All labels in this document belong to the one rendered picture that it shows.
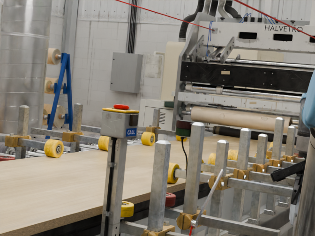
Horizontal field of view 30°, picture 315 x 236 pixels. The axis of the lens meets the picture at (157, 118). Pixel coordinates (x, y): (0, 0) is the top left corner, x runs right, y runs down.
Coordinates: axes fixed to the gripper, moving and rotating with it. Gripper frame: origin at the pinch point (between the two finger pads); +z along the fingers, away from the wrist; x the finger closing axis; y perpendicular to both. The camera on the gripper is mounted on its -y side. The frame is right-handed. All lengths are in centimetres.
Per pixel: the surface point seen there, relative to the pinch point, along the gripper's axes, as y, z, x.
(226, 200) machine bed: -59, 19, 102
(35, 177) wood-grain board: -97, 4, 2
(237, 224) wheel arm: -22.1, 8.0, 13.6
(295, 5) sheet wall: -258, -193, 899
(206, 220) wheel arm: -33.1, 8.7, 13.4
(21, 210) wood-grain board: -68, 4, -39
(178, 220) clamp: -39.7, 8.9, 6.3
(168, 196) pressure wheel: -47.2, 3.1, 12.7
